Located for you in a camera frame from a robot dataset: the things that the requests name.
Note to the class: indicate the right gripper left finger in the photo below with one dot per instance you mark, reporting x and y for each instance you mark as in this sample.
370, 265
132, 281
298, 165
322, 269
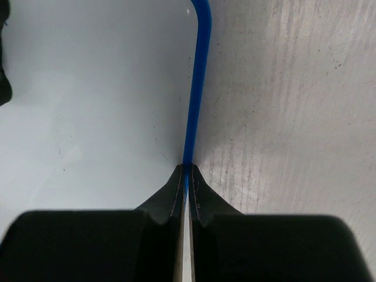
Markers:
143, 244

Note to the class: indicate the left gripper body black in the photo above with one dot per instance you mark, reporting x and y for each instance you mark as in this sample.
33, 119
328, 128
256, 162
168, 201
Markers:
5, 86

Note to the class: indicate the blue framed whiteboard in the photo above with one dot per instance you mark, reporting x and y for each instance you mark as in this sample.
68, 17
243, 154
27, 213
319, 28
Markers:
105, 102

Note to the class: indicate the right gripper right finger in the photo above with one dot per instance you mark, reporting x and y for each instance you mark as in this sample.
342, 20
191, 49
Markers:
231, 246

